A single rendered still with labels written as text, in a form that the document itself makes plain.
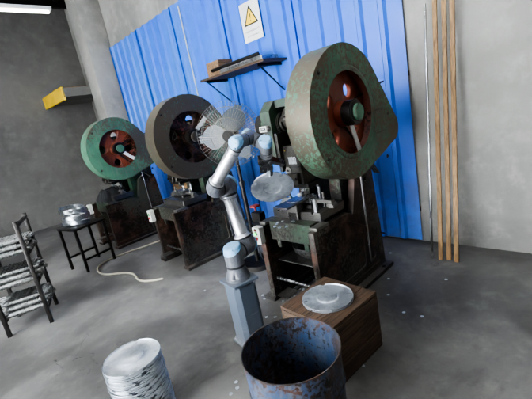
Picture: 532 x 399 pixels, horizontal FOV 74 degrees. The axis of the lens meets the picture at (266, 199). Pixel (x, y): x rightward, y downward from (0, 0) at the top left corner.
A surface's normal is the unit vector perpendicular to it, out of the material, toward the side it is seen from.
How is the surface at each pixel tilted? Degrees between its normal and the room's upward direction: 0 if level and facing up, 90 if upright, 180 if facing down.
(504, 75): 90
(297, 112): 82
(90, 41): 90
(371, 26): 90
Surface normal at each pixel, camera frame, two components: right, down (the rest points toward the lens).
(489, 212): -0.69, 0.29
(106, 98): 0.70, 0.04
